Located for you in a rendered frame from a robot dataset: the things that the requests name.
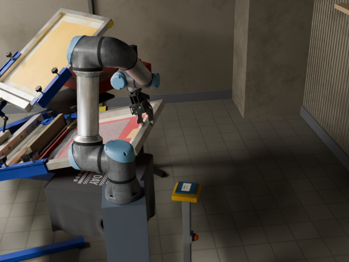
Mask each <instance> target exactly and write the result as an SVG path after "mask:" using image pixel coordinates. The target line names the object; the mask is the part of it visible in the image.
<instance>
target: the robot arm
mask: <svg viewBox="0 0 349 262"><path fill-rule="evenodd" d="M66 59H67V61H68V64H69V65H71V66H73V72H74V73H75V74H76V75H77V136H76V137H75V138H74V141H73V142H71V144H70V146H69V150H68V157H69V162H70V164H71V166H72V167H73V168H74V169H78V170H82V171H91V172H100V173H107V175H108V181H107V184H106V188H105V197H106V199H107V200H108V201H109V202H111V203H114V204H128V203H132V202H134V201H136V200H137V199H138V198H139V197H140V196H141V193H142V191H141V186H140V184H139V181H138V179H137V177H136V164H135V152H134V148H133V146H132V145H131V144H130V143H129V142H127V141H124V140H120V139H115V140H110V141H108V142H107V143H106V144H103V138H102V137H101V136H100V135H99V75H100V74H101V73H102V72H103V67H110V68H119V70H118V71H117V72H116V73H114V74H113V76H112V78H111V85H112V86H113V87H114V88H115V89H118V90H121V89H123V88H126V91H127V92H128V96H129V98H130V101H131V104H130V106H129V108H130V111H131V109H132V111H131V114H132V115H136V116H137V124H139V123H140V124H141V126H142V125H143V123H144V121H143V118H142V114H143V113H146V115H147V119H148V121H149V122H150V123H151V125H152V126H153V122H154V117H153V108H152V106H151V105H150V102H148V101H147V100H149V99H150V96H149V95H147V94H145V93H142V92H141V90H142V88H149V89H157V88H158V87H159V84H160V76H159V74H158V73H154V72H150V71H149V70H148V69H147V68H146V66H145V65H144V64H143V63H142V62H141V61H140V60H139V59H138V56H137V53H136V52H135V50H134V49H133V48H132V47H130V46H129V45H128V44H126V43H125V42H123V41H121V40H119V39H117V38H114V37H109V36H87V35H83V36H75V37H73V38H72V39H71V40H70V42H69V44H68V47H67V50H66Z"/></svg>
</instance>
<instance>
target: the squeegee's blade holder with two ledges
mask: <svg viewBox="0 0 349 262"><path fill-rule="evenodd" d="M66 128H67V125H65V126H64V127H63V128H62V129H61V130H60V131H59V132H58V133H57V134H56V135H55V136H54V137H53V139H52V140H51V141H50V142H49V143H48V144H47V145H46V146H45V147H44V148H43V149H42V150H41V151H40V153H39V154H38V155H39V156H40V155H42V153H43V152H44V151H45V150H46V149H47V148H48V147H49V146H50V145H51V144H52V143H53V142H54V140H55V139H56V138H57V137H58V136H59V135H60V134H61V133H62V132H63V131H64V130H65V129H66Z"/></svg>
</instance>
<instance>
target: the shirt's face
mask: <svg viewBox="0 0 349 262"><path fill-rule="evenodd" d="M151 156H152V155H151V154H147V153H138V155H135V164H136V177H137V179H138V181H139V180H140V178H141V176H142V174H143V172H144V170H145V168H146V166H147V164H148V162H149V160H150V158H151ZM79 171H80V170H78V169H74V168H73V167H72V166H70V167H64V168H60V169H58V171H57V172H56V173H55V174H54V176H53V177H52V179H51V180H50V181H49V182H48V183H47V185H46V186H45V187H44V188H54V189H64V190H74V191H84V192H94V193H102V186H100V185H89V184H78V183H72V181H73V179H74V178H75V177H76V175H77V174H78V172H79Z"/></svg>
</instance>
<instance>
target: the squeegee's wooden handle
mask: <svg viewBox="0 0 349 262"><path fill-rule="evenodd" d="M65 125H66V123H65V117H64V115H63V113H61V114H59V115H58V116H57V117H56V118H55V119H54V120H53V121H52V122H51V123H50V124H49V125H48V126H47V127H46V128H45V129H43V130H42V131H41V132H40V133H39V134H38V135H37V136H36V137H35V138H34V139H33V140H32V141H31V142H30V143H29V144H28V145H27V146H26V150H27V152H28V151H31V150H33V152H34V151H35V150H36V149H37V150H38V151H37V153H38V154H39V153H40V151H41V150H42V149H43V148H44V147H45V146H46V145H47V144H48V143H49V142H50V141H51V140H52V139H53V137H54V136H55V135H56V134H57V133H58V132H59V131H60V130H61V129H62V128H63V127H64V126H65Z"/></svg>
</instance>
